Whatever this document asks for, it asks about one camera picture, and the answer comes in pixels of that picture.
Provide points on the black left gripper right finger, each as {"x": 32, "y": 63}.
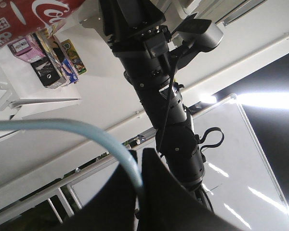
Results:
{"x": 169, "y": 206}

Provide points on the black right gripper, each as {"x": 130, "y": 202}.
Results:
{"x": 137, "y": 37}

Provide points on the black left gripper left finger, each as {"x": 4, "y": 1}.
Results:
{"x": 100, "y": 197}

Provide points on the red Coca-Cola aluminium bottle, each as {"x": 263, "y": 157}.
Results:
{"x": 19, "y": 18}

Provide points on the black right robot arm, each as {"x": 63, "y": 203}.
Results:
{"x": 175, "y": 138}

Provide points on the pink snack box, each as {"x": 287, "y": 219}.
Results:
{"x": 26, "y": 49}

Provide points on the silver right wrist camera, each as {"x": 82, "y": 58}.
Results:
{"x": 201, "y": 34}

